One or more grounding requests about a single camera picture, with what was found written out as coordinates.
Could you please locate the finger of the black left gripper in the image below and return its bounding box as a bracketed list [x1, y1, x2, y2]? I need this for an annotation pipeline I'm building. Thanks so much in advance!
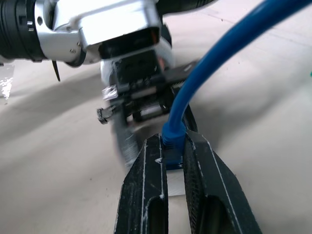
[182, 104, 200, 134]
[112, 116, 142, 172]

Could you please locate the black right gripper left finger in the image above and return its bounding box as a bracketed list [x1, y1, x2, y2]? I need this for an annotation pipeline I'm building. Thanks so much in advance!
[114, 133, 170, 234]

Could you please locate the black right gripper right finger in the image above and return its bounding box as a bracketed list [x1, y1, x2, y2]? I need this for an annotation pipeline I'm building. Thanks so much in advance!
[182, 131, 263, 234]

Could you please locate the blue ethernet cable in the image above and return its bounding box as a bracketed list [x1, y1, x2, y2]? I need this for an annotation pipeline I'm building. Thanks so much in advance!
[161, 0, 308, 197]

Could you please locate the clear plastic tape piece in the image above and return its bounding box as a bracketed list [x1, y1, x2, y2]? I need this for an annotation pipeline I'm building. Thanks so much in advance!
[0, 63, 15, 106]

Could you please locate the black cable tie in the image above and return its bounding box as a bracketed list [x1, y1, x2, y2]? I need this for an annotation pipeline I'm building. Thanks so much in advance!
[51, 59, 62, 82]

